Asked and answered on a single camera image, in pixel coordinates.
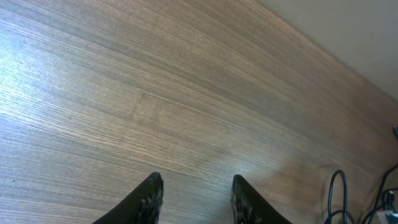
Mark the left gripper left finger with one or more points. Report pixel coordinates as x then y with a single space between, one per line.
141 206

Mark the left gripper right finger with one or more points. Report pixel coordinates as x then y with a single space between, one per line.
249 207

